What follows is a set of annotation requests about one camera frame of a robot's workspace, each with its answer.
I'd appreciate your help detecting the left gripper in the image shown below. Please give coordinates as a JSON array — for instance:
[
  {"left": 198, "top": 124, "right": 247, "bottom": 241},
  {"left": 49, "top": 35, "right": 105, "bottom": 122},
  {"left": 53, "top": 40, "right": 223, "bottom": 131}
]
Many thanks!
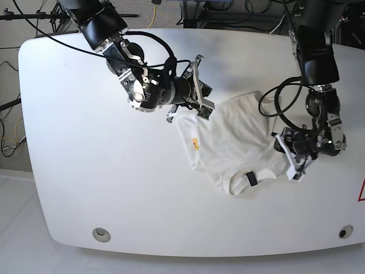
[{"left": 270, "top": 127, "right": 317, "bottom": 174}]

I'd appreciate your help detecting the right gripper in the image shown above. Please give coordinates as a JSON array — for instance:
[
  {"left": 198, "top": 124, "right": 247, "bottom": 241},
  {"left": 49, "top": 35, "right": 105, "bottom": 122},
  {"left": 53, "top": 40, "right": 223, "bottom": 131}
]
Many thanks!
[{"left": 166, "top": 54, "right": 212, "bottom": 123}]

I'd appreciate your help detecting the white printed T-shirt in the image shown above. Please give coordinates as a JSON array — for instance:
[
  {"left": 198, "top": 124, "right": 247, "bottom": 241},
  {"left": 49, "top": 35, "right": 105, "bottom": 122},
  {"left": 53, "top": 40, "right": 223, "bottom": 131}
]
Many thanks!
[{"left": 176, "top": 93, "right": 287, "bottom": 196}]

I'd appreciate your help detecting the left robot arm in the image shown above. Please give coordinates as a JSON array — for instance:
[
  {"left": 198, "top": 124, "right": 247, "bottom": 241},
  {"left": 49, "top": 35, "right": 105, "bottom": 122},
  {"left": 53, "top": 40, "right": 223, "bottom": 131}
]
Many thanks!
[{"left": 274, "top": 1, "right": 349, "bottom": 180}]

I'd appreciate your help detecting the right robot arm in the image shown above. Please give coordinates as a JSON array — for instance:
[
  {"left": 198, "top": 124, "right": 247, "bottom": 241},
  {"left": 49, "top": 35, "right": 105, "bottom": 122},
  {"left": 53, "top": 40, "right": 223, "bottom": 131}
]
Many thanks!
[{"left": 60, "top": 1, "right": 215, "bottom": 122}]

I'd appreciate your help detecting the black shirt label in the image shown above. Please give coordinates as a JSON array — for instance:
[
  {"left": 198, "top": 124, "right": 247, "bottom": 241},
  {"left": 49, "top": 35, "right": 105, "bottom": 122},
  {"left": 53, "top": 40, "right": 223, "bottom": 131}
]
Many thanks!
[{"left": 246, "top": 172, "right": 258, "bottom": 187}]

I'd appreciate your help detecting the red warning sticker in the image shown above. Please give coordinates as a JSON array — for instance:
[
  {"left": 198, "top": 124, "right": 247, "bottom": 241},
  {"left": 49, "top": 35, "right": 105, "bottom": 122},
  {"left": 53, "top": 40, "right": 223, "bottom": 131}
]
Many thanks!
[{"left": 358, "top": 179, "right": 365, "bottom": 202}]

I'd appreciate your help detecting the right table grommet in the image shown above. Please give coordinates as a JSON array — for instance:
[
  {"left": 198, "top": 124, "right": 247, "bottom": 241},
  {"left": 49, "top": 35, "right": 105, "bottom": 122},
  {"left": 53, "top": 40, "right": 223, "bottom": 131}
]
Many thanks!
[{"left": 338, "top": 225, "right": 354, "bottom": 239}]

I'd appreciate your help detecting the table grommet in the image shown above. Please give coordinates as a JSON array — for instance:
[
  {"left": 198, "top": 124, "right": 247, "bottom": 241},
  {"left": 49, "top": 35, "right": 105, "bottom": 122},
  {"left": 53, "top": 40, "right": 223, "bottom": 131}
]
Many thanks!
[
  {"left": 338, "top": 225, "right": 354, "bottom": 239},
  {"left": 92, "top": 228, "right": 111, "bottom": 243}
]

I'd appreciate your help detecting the black tripod stand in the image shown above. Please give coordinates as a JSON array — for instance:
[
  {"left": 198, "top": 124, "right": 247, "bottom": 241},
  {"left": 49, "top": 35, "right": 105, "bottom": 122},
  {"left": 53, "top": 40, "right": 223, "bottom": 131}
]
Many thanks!
[{"left": 1, "top": 1, "right": 138, "bottom": 43}]

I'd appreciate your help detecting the left table grommet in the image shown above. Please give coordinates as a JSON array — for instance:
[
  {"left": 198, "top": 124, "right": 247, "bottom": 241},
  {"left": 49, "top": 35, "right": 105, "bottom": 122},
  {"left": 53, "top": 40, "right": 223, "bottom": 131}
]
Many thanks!
[{"left": 92, "top": 228, "right": 111, "bottom": 243}]

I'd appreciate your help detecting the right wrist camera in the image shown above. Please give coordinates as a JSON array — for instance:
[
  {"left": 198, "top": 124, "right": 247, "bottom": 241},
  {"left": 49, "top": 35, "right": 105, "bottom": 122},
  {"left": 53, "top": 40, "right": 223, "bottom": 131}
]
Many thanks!
[{"left": 197, "top": 99, "right": 215, "bottom": 120}]

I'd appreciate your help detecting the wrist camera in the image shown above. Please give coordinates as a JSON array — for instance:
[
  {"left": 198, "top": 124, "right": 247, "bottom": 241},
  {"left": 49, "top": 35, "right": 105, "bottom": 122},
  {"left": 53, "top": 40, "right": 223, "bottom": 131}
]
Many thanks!
[
  {"left": 286, "top": 165, "right": 306, "bottom": 182},
  {"left": 197, "top": 99, "right": 215, "bottom": 120}
]

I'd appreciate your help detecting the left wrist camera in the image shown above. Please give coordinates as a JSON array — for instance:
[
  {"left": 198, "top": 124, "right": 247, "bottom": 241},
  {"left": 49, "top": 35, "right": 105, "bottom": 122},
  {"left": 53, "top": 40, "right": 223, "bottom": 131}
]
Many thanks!
[{"left": 286, "top": 165, "right": 306, "bottom": 182}]

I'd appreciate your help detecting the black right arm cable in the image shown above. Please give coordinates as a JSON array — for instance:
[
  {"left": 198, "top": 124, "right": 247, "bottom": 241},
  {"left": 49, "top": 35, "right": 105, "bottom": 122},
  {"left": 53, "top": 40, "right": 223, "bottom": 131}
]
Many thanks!
[{"left": 11, "top": 0, "right": 194, "bottom": 86}]

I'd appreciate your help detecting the yellow cable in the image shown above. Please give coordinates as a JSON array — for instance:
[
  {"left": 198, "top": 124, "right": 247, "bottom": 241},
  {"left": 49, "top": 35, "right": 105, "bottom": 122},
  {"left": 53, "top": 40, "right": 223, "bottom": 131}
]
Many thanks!
[{"left": 147, "top": 0, "right": 159, "bottom": 29}]

